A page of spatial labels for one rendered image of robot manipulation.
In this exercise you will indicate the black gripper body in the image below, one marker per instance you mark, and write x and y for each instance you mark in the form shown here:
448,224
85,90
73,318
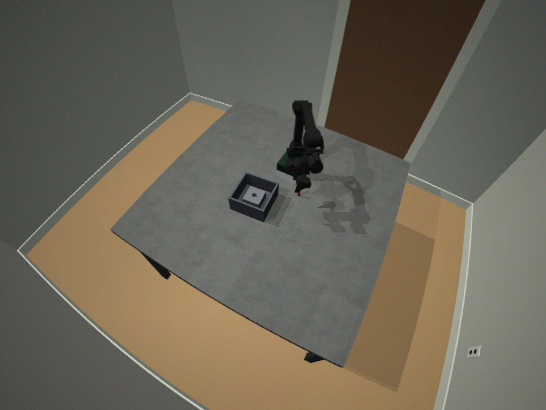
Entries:
303,180

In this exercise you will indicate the white square plate with hole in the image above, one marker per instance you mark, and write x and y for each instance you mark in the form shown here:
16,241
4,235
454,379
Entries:
254,197

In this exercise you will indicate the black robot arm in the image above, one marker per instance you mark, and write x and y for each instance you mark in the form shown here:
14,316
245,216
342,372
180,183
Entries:
312,138

